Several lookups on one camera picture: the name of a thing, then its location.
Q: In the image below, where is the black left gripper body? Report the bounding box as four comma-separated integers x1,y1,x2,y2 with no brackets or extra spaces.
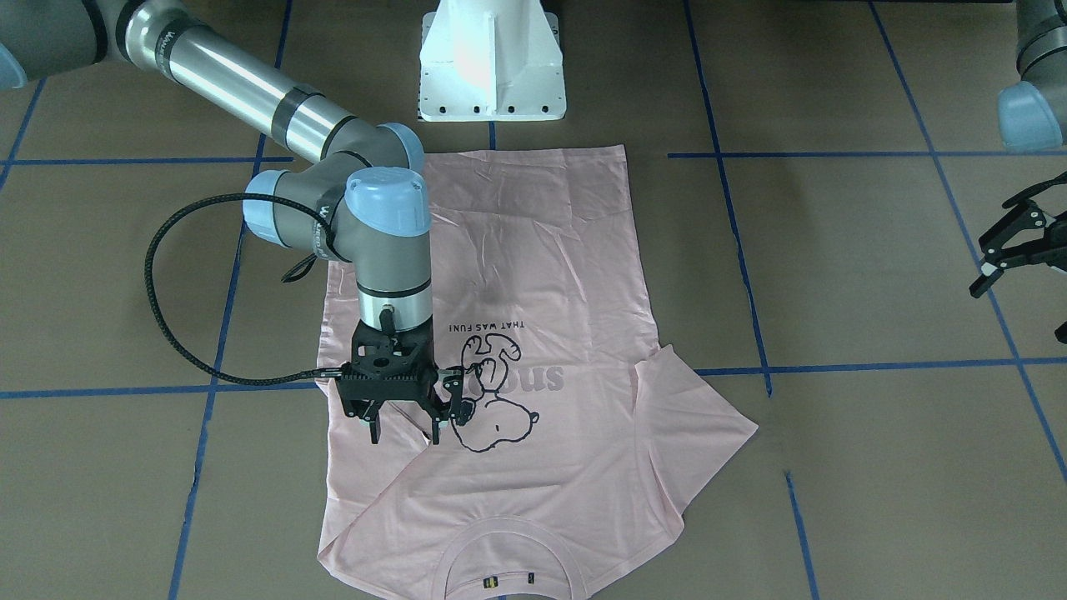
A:
1004,172,1066,271

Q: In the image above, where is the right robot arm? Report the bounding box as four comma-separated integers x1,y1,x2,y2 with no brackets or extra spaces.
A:
3,1,473,444

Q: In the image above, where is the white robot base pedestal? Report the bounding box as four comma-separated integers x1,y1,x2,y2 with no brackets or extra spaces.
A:
417,1,568,123

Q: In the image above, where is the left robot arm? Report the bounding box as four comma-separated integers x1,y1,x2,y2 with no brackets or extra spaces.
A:
970,1,1066,298

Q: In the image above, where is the pink Snoopy t-shirt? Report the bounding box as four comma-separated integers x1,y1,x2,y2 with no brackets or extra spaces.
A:
318,147,757,599

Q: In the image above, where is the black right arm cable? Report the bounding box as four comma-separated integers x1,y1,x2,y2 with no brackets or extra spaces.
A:
144,192,351,386

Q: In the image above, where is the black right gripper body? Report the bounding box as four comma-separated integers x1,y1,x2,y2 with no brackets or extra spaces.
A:
337,320,468,427

